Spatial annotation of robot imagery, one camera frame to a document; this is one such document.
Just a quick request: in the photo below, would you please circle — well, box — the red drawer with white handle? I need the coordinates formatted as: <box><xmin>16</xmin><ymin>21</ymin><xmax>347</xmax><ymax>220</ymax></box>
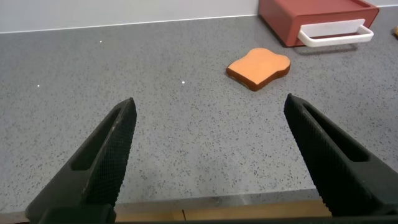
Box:
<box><xmin>285</xmin><ymin>8</ymin><xmax>380</xmax><ymax>48</ymax></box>

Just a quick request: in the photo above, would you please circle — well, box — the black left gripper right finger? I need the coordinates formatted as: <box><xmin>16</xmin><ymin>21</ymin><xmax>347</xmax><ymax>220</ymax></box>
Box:
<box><xmin>284</xmin><ymin>93</ymin><xmax>398</xmax><ymax>217</ymax></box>

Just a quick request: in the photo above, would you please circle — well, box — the red drawer case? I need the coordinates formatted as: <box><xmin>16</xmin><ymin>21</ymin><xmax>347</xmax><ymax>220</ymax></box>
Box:
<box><xmin>257</xmin><ymin>0</ymin><xmax>380</xmax><ymax>47</ymax></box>

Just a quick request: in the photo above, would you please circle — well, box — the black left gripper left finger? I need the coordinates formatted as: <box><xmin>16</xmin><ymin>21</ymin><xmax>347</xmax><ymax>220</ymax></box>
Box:
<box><xmin>25</xmin><ymin>97</ymin><xmax>137</xmax><ymax>223</ymax></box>

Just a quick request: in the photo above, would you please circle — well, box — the toast slice toy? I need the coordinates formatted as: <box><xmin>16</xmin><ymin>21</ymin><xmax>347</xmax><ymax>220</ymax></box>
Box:
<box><xmin>226</xmin><ymin>47</ymin><xmax>292</xmax><ymax>92</ymax></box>

